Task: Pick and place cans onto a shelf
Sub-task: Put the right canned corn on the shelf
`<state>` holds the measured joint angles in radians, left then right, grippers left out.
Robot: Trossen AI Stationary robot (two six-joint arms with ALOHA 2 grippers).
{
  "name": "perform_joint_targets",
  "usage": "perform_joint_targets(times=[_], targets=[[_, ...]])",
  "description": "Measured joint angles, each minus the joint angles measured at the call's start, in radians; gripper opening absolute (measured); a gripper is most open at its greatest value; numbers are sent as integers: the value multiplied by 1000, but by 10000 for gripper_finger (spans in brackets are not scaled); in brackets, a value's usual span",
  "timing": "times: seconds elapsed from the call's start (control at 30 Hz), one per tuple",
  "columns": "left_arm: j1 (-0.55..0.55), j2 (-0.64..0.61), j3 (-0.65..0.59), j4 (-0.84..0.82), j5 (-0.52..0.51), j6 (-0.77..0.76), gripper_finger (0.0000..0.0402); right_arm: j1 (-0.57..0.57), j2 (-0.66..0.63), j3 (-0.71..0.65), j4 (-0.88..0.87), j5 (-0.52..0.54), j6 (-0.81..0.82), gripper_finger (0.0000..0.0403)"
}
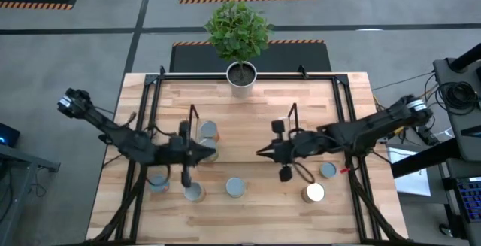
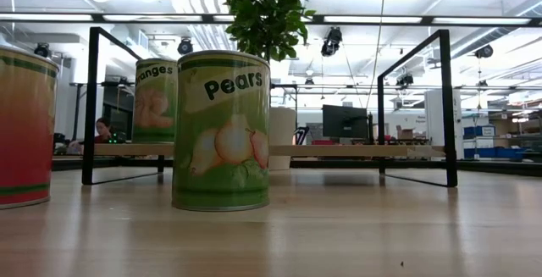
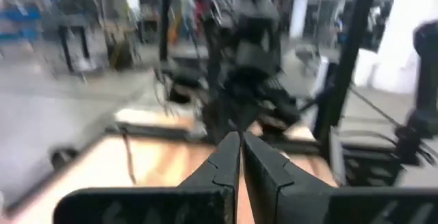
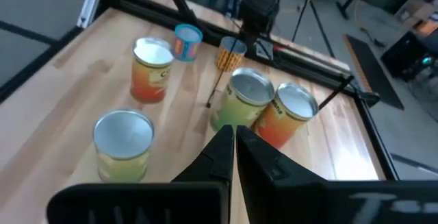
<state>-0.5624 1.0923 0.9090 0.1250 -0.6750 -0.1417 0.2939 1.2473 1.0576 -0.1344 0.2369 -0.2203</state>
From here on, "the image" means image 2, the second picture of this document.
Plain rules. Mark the black overhead bar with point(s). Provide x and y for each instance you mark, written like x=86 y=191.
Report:
x=97 y=18

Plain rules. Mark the black ceiling spotlight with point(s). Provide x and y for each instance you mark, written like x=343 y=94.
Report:
x=331 y=42
x=484 y=51
x=185 y=47
x=41 y=51
x=405 y=80

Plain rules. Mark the green leafy plant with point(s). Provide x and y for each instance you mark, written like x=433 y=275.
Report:
x=267 y=18

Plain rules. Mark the green Oranges can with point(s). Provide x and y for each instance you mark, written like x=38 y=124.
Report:
x=154 y=107

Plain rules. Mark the flat red box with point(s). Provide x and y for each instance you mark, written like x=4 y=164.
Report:
x=325 y=142

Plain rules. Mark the black aluminium table frame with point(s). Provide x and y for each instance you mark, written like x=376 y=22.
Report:
x=322 y=163

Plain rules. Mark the black computer monitor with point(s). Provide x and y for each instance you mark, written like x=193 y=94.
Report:
x=343 y=120

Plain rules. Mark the white round plant pot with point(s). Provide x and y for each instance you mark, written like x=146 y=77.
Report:
x=283 y=133

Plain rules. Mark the brown cardboard box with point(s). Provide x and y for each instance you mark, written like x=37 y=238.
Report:
x=405 y=133

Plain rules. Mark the black frame background desk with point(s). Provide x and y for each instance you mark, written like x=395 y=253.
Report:
x=78 y=107

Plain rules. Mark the black frame wooden shelf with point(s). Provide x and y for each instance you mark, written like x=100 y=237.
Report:
x=444 y=99

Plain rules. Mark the blue storage bin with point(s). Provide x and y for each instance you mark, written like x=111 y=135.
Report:
x=487 y=153
x=478 y=131

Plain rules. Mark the green Pears can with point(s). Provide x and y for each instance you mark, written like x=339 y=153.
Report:
x=220 y=162

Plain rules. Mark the orange-red Corn can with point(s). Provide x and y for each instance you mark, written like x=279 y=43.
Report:
x=25 y=133

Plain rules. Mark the white cabinet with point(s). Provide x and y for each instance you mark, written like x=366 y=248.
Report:
x=436 y=120

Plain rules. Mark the person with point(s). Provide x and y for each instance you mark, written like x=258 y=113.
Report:
x=103 y=128

